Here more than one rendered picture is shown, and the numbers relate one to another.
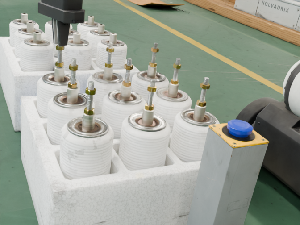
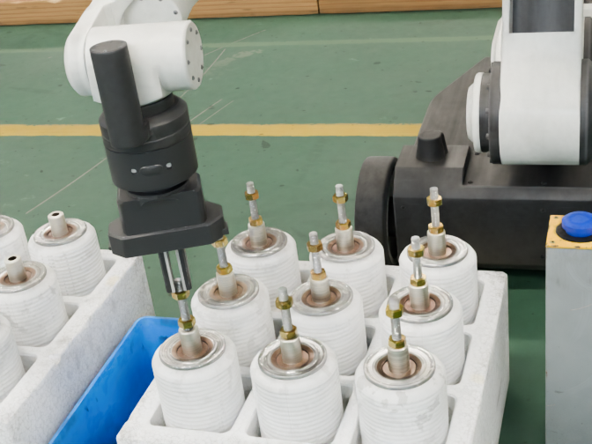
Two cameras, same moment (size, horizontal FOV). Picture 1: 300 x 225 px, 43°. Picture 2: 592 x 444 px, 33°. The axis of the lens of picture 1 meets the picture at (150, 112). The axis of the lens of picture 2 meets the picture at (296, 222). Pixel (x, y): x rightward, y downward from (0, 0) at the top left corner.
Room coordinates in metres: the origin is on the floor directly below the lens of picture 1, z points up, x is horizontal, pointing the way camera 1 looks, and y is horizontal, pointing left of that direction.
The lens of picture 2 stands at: (0.03, 0.72, 0.89)
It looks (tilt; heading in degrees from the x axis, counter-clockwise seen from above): 28 degrees down; 319
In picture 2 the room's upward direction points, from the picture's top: 8 degrees counter-clockwise
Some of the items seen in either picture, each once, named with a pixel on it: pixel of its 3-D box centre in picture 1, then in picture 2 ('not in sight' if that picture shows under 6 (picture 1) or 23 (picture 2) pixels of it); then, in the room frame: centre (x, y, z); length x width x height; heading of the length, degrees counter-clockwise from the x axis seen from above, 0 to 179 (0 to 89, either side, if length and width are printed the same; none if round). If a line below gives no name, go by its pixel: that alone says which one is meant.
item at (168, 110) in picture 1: (166, 129); (351, 306); (0.82, -0.05, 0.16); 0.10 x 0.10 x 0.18
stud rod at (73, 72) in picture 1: (72, 77); (286, 318); (0.71, 0.16, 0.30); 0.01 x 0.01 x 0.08
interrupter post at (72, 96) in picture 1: (72, 94); (291, 348); (0.71, 0.16, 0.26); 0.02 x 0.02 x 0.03
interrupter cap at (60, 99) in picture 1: (72, 100); (292, 358); (0.71, 0.16, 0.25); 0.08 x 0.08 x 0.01
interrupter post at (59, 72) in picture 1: (59, 74); (190, 340); (0.81, 0.22, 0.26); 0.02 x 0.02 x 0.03
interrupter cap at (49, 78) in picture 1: (59, 79); (192, 349); (0.81, 0.22, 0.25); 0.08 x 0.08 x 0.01
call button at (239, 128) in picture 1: (239, 130); (580, 226); (0.54, -0.14, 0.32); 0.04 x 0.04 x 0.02
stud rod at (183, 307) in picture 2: (60, 56); (183, 308); (0.81, 0.22, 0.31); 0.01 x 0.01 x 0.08
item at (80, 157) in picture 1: (85, 169); (404, 433); (0.60, 0.11, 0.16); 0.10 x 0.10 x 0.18
